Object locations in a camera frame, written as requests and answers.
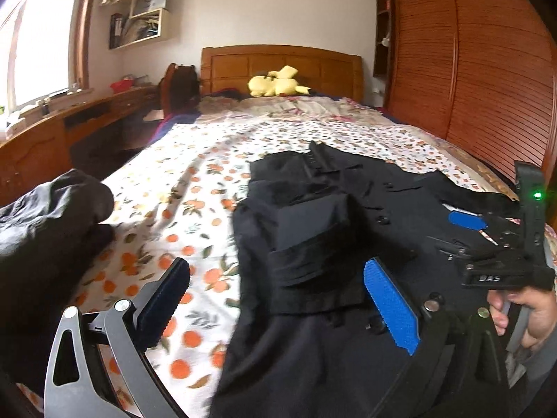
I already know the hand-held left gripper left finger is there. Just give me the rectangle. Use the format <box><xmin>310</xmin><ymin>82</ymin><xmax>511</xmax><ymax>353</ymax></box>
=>
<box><xmin>44</xmin><ymin>258</ymin><xmax>192</xmax><ymax>418</ymax></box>

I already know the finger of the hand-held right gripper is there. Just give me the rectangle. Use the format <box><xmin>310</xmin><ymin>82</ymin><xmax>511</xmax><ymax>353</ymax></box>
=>
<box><xmin>426</xmin><ymin>235</ymin><xmax>476</xmax><ymax>263</ymax></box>
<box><xmin>447</xmin><ymin>210</ymin><xmax>501</xmax><ymax>245</ymax></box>

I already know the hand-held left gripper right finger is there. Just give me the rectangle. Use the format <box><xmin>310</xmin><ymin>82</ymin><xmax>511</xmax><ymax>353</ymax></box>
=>
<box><xmin>363</xmin><ymin>257</ymin><xmax>514</xmax><ymax>418</ymax></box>

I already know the black garment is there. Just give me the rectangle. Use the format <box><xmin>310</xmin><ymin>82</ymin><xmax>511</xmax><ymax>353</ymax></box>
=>
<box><xmin>209</xmin><ymin>141</ymin><xmax>523</xmax><ymax>418</ymax></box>

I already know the person's right forearm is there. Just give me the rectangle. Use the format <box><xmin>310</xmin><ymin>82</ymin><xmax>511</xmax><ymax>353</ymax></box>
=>
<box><xmin>507</xmin><ymin>340</ymin><xmax>557</xmax><ymax>401</ymax></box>

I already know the dark grey clothes pile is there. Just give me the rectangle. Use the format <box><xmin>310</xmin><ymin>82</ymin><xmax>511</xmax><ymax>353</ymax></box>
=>
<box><xmin>0</xmin><ymin>169</ymin><xmax>116</xmax><ymax>401</ymax></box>

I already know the person's right hand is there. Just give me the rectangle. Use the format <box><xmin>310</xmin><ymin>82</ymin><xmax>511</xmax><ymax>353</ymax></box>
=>
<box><xmin>486</xmin><ymin>287</ymin><xmax>557</xmax><ymax>351</ymax></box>

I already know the orange print bed sheet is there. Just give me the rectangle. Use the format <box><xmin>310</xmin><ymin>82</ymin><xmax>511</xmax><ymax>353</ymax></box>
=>
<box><xmin>17</xmin><ymin>117</ymin><xmax>518</xmax><ymax>418</ymax></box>

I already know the wooden slatted wardrobe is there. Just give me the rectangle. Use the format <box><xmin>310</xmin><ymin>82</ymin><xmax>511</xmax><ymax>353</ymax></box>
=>
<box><xmin>376</xmin><ymin>0</ymin><xmax>557</xmax><ymax>192</ymax></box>

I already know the wooden desk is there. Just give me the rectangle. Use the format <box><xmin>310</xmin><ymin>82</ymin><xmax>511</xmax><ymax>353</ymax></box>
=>
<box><xmin>0</xmin><ymin>85</ymin><xmax>164</xmax><ymax>207</ymax></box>

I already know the floral quilt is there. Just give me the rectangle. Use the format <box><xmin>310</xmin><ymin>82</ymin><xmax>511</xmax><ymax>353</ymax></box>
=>
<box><xmin>198</xmin><ymin>95</ymin><xmax>418</xmax><ymax>128</ymax></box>

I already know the dark backpack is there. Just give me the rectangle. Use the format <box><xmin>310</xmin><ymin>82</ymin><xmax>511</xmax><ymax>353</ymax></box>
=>
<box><xmin>157</xmin><ymin>63</ymin><xmax>201</xmax><ymax>114</ymax></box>

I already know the narrow open wooden shelf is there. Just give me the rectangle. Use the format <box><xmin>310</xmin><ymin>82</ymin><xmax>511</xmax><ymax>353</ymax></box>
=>
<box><xmin>373</xmin><ymin>0</ymin><xmax>392</xmax><ymax>79</ymax></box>

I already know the yellow plush toy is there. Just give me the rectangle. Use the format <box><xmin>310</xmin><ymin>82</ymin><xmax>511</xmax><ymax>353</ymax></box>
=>
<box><xmin>248</xmin><ymin>65</ymin><xmax>312</xmax><ymax>98</ymax></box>

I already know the wooden bed headboard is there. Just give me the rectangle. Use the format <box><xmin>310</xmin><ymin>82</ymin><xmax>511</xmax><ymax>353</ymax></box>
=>
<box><xmin>200</xmin><ymin>44</ymin><xmax>364</xmax><ymax>103</ymax></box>

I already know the dark binder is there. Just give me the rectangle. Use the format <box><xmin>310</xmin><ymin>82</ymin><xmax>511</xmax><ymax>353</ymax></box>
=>
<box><xmin>109</xmin><ymin>13</ymin><xmax>125</xmax><ymax>48</ymax></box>

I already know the wooden framed window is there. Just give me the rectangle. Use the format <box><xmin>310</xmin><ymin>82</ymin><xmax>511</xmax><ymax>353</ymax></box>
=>
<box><xmin>0</xmin><ymin>0</ymin><xmax>103</xmax><ymax>118</ymax></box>

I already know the white wall shelf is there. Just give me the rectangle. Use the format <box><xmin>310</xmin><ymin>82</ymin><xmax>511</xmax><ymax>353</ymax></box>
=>
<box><xmin>99</xmin><ymin>0</ymin><xmax>175</xmax><ymax>51</ymax></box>

